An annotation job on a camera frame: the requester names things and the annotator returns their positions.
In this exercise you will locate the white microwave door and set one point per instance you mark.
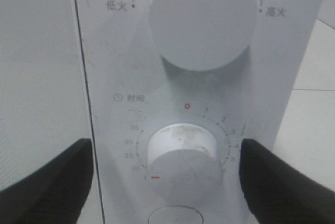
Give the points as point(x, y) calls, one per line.
point(43, 96)

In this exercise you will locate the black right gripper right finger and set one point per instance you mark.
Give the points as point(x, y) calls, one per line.
point(275, 192)

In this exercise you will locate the round white door button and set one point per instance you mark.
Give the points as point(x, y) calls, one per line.
point(176, 215)

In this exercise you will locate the white microwave oven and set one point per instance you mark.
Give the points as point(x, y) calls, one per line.
point(133, 92)

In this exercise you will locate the white dial knob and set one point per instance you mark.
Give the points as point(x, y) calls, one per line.
point(202, 35)
point(183, 163)

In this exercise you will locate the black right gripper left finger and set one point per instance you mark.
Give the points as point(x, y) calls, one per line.
point(55, 193)

